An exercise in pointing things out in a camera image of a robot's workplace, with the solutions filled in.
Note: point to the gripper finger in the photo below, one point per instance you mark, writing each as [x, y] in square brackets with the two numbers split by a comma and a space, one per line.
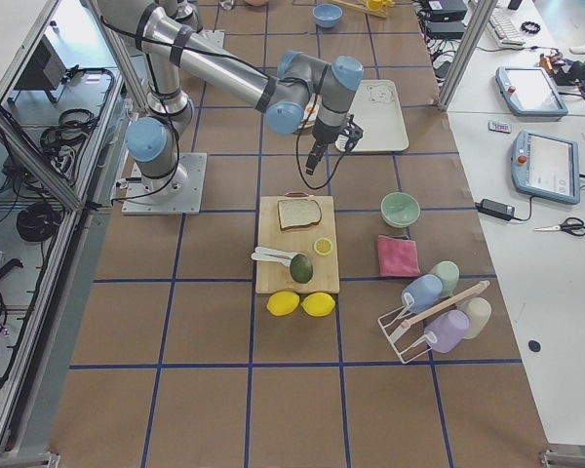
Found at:
[314, 157]

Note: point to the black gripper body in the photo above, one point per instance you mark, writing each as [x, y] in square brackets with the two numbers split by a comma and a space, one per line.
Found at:
[323, 133]

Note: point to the bread slice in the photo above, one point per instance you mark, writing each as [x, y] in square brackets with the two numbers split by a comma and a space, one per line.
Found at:
[298, 213]

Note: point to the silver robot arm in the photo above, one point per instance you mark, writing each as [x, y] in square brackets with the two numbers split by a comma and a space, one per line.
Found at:
[282, 99]

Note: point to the cream round plate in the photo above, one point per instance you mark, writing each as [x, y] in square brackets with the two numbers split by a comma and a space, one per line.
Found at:
[305, 124]

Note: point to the fried egg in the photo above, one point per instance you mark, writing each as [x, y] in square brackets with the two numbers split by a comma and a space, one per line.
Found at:
[311, 111]

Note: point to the cream bear tray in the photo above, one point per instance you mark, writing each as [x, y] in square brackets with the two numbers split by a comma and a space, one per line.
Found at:
[377, 110]

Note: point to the wooden cutting board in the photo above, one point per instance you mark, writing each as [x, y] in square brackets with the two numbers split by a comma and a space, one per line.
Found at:
[271, 277]

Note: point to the lemon half slice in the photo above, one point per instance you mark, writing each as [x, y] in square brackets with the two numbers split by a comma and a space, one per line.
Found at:
[323, 246]

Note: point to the green bowl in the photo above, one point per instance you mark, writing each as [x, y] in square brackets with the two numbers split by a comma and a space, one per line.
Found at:
[399, 209]

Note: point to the avocado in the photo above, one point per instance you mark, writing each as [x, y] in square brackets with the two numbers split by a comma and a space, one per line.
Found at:
[301, 268]

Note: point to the white plastic spoon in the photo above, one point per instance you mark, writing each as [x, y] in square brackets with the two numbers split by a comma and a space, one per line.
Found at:
[271, 258]

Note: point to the blue bowl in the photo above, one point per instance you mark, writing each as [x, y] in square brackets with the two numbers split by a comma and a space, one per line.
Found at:
[327, 15]

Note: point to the pink cloth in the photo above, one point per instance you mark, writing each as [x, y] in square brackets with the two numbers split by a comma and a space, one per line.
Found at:
[397, 257]

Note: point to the yellow mug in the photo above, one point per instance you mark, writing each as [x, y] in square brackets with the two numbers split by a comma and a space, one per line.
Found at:
[379, 6]

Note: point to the wooden dish rack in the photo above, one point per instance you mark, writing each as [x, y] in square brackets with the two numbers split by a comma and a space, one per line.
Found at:
[359, 6]

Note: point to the right whole lemon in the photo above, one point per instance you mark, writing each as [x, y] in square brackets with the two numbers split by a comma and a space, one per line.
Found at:
[318, 304]

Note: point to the whole lemon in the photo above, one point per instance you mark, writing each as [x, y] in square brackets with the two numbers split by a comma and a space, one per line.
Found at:
[318, 304]
[282, 303]

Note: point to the left whole lemon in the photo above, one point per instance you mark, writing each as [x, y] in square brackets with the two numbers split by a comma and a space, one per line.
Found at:
[282, 303]

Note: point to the blue mug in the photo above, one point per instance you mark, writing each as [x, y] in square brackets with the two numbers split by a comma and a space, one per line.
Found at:
[421, 294]

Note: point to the green mug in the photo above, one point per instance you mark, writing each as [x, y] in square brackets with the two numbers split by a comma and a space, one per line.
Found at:
[448, 272]

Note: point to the black power adapter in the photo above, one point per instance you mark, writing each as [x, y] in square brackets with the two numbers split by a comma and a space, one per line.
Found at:
[495, 209]

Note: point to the far teach pendant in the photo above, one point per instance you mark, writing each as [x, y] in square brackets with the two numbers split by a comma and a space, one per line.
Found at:
[529, 92]

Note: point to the teach pendant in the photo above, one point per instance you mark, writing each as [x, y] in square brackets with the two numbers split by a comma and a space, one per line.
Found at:
[546, 167]
[529, 92]

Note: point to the purple mug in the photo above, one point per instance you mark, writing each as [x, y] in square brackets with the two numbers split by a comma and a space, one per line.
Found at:
[445, 332]

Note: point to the near teach pendant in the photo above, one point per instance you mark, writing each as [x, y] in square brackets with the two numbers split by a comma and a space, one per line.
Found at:
[546, 167]

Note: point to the cream mug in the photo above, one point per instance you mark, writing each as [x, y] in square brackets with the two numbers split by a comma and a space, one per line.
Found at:
[478, 310]

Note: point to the scissors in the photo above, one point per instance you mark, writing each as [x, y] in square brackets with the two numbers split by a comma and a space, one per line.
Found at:
[572, 225]

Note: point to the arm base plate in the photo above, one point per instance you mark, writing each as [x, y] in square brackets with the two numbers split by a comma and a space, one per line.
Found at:
[212, 39]
[183, 195]

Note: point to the white wire mug rack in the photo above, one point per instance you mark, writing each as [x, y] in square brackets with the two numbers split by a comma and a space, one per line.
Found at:
[405, 332]

